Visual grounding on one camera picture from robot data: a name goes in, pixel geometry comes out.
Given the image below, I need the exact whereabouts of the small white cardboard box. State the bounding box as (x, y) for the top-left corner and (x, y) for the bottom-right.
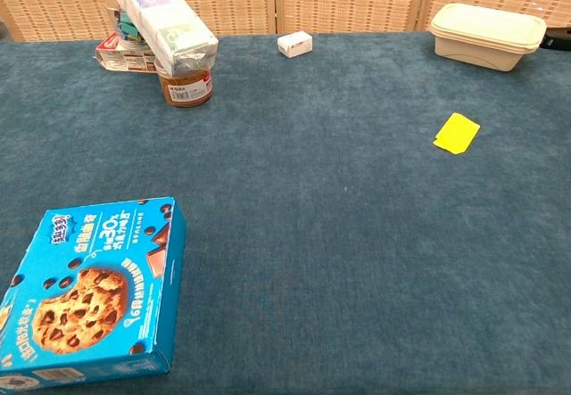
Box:
(277, 30), (313, 59)

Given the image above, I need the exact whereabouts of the blue chocolate chip cookie box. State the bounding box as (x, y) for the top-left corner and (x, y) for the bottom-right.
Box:
(0, 196), (187, 391)

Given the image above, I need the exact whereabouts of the blue velvet tablecloth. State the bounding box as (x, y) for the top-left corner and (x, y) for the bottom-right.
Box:
(0, 30), (571, 395)

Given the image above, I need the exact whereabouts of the amber honey jar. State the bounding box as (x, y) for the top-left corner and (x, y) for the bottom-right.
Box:
(154, 59), (214, 108)

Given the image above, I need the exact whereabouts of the long white tissue pack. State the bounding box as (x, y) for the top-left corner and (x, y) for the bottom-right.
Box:
(96, 0), (219, 77)

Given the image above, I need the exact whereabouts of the red white flat carton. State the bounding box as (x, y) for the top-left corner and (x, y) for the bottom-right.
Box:
(94, 31), (158, 74)

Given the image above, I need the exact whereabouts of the tub of teal clips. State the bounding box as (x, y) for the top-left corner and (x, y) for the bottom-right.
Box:
(106, 5), (148, 51)

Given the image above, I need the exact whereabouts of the cream lidded plastic container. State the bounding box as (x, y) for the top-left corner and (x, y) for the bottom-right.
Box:
(429, 3), (548, 73)

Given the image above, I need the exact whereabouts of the black object at table edge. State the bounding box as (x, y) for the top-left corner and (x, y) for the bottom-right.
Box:
(538, 27), (571, 52)

